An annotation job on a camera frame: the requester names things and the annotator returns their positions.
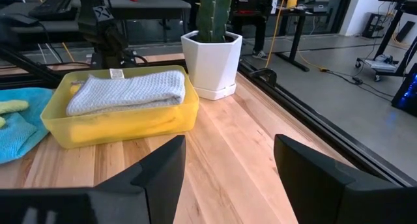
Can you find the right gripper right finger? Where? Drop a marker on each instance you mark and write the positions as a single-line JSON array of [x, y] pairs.
[[309, 185]]

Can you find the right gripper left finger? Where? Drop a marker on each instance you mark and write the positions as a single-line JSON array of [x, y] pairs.
[[153, 185]]

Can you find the grey microfiber towel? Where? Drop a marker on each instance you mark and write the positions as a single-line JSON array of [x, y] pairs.
[[130, 90]]

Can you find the yellow microfiber towel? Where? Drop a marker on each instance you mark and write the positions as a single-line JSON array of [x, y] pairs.
[[75, 89]]

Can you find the blue microfiber towel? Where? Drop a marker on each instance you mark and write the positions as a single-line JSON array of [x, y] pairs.
[[19, 136]]

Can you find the green microfiber towel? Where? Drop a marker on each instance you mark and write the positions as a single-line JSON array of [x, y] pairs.
[[11, 106]]

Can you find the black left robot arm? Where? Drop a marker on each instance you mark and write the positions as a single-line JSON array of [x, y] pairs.
[[101, 38]]

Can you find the yellow translucent plastic bin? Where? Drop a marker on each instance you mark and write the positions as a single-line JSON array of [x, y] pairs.
[[130, 129]]

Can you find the computer tower blue light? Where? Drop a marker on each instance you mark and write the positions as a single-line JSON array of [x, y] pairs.
[[407, 93]]

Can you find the white square planter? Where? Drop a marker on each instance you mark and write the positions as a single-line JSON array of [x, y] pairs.
[[211, 64]]

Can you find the person's shoe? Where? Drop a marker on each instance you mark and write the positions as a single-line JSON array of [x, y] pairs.
[[259, 54]]

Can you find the black wheeled cart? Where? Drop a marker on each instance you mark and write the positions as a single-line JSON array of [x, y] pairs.
[[384, 59]]

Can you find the person's leg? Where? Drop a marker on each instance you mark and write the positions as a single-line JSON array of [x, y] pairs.
[[260, 32]]

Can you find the black standing desk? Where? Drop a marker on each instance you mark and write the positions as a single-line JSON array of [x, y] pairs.
[[303, 14]]

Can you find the black floor box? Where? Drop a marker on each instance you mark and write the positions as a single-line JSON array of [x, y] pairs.
[[373, 25]]

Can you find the grey side desk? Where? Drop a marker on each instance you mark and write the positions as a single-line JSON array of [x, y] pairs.
[[153, 2]]

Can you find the green cactus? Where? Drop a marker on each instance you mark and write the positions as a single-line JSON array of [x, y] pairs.
[[213, 12]]

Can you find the black computer keyboard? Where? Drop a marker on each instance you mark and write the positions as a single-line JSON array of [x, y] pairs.
[[52, 6]]

